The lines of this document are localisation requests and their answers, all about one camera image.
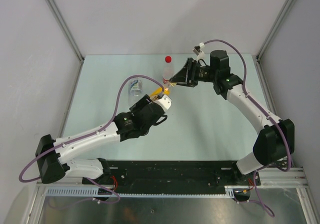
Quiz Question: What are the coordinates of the grey slotted cable duct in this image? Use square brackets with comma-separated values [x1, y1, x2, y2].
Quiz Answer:
[46, 187, 235, 198]

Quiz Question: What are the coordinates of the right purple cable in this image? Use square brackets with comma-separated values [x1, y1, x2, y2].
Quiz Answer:
[203, 39, 294, 172]

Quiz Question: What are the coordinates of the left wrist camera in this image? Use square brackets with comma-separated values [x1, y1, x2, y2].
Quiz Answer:
[154, 94, 172, 112]

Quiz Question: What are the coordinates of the white cap clear bottle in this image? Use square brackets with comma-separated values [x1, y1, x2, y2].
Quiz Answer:
[128, 78, 143, 106]

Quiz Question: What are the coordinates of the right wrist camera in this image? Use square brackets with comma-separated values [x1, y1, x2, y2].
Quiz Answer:
[192, 42, 205, 61]

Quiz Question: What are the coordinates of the left aluminium frame post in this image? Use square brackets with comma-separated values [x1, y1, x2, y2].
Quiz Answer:
[45, 0, 84, 63]

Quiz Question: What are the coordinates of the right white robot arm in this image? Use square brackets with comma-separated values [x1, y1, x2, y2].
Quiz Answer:
[169, 50, 295, 185]

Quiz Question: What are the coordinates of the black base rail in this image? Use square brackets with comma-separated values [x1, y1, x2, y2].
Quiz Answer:
[95, 160, 261, 194]

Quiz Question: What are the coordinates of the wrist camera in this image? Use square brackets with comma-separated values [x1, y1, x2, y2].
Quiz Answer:
[192, 42, 205, 61]
[154, 94, 172, 112]

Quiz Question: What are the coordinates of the red cap water bottle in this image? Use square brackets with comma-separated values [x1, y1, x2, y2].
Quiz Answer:
[162, 56, 175, 84]

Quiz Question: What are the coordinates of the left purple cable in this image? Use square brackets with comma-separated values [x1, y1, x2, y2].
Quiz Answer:
[18, 74, 166, 183]

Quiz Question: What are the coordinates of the aluminium frame post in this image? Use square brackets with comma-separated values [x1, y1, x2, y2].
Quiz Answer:
[45, 0, 84, 63]
[256, 0, 296, 60]

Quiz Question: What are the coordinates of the yellow honey pomelo bottle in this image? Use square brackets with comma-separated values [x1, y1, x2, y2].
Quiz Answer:
[150, 85, 172, 101]

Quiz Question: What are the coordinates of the right aluminium frame post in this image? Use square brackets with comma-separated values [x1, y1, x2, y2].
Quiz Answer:
[256, 0, 296, 60]

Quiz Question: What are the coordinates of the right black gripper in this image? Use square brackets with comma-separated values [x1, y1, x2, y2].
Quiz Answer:
[169, 58, 218, 88]

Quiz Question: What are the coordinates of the purple cable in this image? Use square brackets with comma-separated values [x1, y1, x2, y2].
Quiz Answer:
[18, 74, 166, 183]
[203, 39, 294, 172]

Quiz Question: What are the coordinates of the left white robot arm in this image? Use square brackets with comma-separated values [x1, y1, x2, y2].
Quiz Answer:
[35, 95, 172, 184]

